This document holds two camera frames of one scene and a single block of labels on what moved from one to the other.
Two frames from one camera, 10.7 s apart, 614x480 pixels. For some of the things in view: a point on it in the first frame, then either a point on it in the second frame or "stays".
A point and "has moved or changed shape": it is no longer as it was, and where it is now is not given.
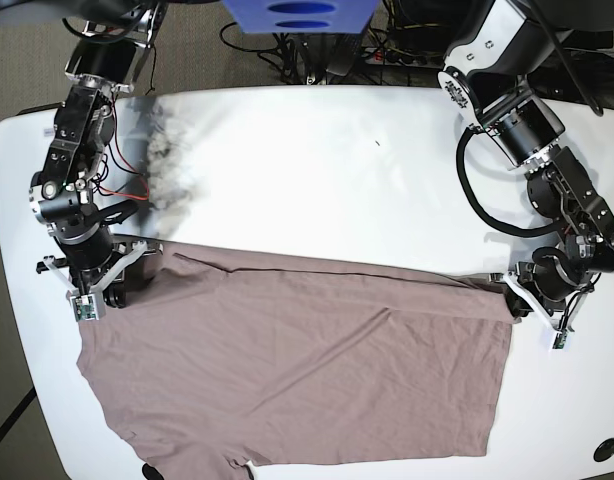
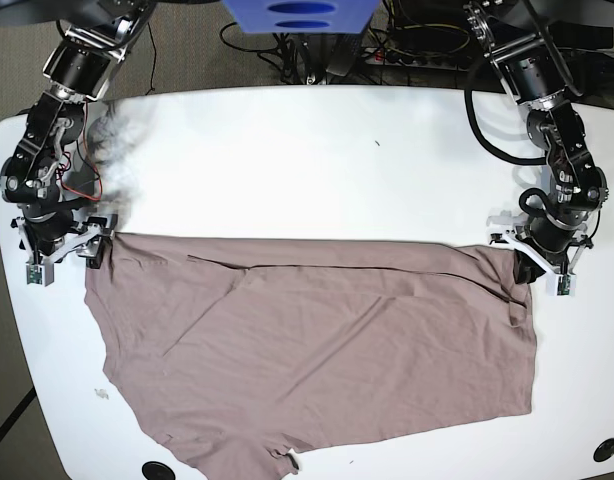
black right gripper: (115, 295) -> (43, 231)
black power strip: (394, 56) stays
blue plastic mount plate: (303, 16) stays
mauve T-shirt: (225, 354) has moved or changed shape
